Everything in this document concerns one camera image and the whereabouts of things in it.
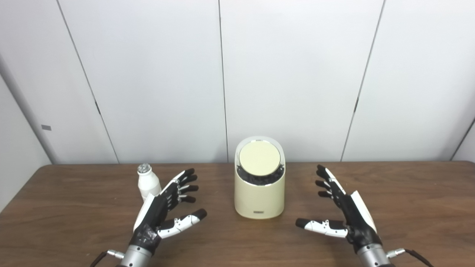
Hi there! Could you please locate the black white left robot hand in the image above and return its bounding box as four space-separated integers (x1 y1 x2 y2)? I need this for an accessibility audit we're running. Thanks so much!
129 168 207 256

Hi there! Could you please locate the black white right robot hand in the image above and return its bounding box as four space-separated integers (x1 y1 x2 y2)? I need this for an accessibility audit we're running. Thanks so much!
296 165 383 255

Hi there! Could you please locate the small white plastic bottle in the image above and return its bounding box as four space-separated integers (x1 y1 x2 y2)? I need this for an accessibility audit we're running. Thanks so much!
137 164 162 202

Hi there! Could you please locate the cream-colored lidded bin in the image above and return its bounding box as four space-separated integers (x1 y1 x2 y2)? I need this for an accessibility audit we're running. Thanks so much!
234 136 286 220

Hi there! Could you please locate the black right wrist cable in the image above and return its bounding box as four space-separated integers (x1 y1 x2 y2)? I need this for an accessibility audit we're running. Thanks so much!
386 248 435 267

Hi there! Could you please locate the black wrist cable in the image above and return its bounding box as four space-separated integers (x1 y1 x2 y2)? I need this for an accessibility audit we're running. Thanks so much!
90 250 125 267
386 248 435 267

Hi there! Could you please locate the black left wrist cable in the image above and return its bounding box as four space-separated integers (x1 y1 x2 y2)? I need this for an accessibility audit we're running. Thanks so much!
90 250 125 267

